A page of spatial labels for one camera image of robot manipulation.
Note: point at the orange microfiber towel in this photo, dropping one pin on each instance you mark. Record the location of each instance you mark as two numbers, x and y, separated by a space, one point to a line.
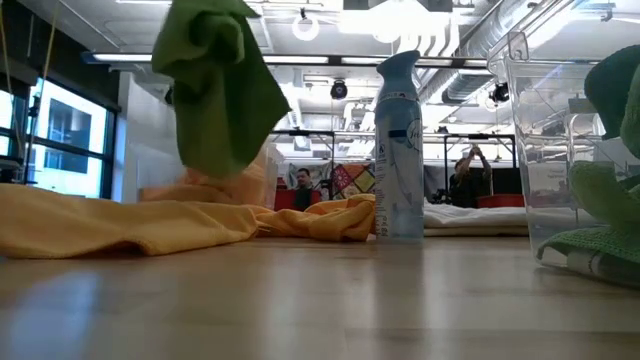
100 220
330 220
240 187

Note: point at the green microfiber towel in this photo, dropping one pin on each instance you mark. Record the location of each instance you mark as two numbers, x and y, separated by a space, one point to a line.
590 242
605 195
615 90
220 100

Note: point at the person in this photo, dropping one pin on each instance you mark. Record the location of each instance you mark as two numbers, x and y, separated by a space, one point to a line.
467 185
303 192

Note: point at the colourful patchwork quilt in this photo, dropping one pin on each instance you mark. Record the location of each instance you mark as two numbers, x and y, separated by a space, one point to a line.
352 180

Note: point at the red sofa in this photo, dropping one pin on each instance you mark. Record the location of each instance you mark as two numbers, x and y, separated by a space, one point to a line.
284 200

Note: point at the clear plastic bin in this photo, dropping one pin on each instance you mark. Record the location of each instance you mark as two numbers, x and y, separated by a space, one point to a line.
274 170
545 150

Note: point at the light blue spray bottle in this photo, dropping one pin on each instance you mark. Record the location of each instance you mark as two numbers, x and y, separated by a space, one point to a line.
400 175

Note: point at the large window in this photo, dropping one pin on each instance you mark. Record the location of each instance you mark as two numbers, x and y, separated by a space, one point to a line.
70 140

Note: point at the black metal rack frame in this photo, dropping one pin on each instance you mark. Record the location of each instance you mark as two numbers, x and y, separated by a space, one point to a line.
300 133
480 136

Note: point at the black ceiling camera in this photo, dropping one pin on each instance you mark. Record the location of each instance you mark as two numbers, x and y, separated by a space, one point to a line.
500 92
339 89

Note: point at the silver ventilation duct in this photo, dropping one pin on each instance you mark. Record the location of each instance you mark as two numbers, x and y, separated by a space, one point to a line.
475 50

